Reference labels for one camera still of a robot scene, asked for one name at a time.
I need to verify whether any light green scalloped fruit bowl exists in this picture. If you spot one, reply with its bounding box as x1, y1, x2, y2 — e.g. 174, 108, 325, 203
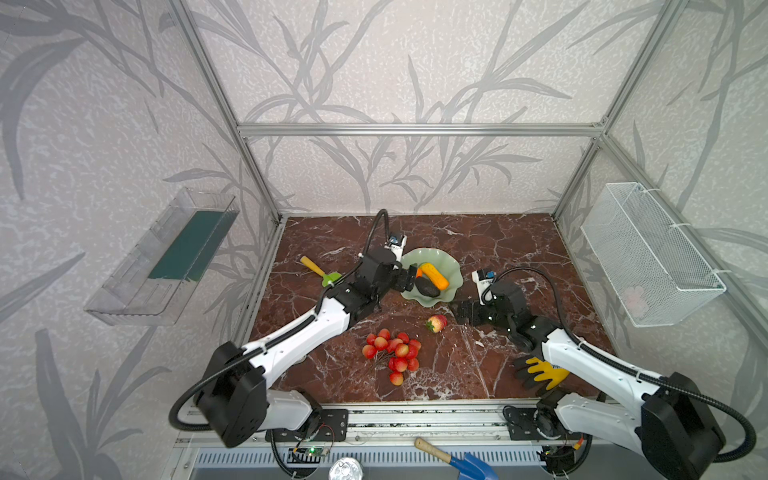
401, 248, 464, 307

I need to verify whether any silver metal can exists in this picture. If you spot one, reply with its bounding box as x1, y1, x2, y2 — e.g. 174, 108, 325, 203
328, 457, 364, 480

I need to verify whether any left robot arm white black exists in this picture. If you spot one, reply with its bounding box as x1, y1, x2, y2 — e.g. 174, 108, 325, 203
168, 247, 417, 448

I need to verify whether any red green fake apple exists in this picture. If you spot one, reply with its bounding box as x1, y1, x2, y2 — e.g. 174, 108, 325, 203
425, 314, 448, 333

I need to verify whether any yellow black work glove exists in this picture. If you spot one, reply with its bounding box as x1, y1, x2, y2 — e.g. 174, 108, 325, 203
512, 356, 570, 396

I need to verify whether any dark fake avocado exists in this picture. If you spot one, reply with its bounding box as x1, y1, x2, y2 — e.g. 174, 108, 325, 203
414, 276, 441, 298

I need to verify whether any yellow orange fake mango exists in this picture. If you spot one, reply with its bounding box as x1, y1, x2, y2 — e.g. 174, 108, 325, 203
419, 262, 450, 291

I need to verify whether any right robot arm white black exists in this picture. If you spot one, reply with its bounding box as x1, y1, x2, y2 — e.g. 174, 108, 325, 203
449, 280, 757, 479

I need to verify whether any blue trowel wooden handle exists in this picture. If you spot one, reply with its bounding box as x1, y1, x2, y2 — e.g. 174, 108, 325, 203
414, 437, 499, 480

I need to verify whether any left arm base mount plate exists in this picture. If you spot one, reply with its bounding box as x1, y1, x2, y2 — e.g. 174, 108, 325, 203
265, 409, 349, 443

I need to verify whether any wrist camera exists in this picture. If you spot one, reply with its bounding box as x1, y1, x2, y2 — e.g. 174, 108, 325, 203
471, 269, 496, 304
387, 233, 407, 262

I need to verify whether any clear plastic wall tray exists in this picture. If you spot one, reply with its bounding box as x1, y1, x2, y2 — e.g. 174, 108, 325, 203
84, 187, 240, 326

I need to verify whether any pink item in basket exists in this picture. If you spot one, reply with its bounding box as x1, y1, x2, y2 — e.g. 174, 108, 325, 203
621, 286, 650, 319

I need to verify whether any white wire mesh basket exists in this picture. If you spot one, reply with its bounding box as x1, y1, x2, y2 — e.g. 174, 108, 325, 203
581, 182, 727, 328

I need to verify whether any green toy spatula yellow handle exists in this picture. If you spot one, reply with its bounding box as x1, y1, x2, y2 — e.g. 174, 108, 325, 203
300, 256, 342, 287

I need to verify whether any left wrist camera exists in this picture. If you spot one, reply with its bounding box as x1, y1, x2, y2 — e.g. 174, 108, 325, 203
387, 233, 407, 262

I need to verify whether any red fake cherry bunch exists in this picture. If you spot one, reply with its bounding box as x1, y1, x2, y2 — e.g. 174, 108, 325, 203
362, 329, 422, 387

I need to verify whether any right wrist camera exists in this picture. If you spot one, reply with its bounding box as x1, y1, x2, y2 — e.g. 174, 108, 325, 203
471, 269, 496, 304

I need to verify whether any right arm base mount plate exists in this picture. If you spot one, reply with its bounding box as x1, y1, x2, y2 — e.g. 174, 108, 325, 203
502, 405, 583, 443

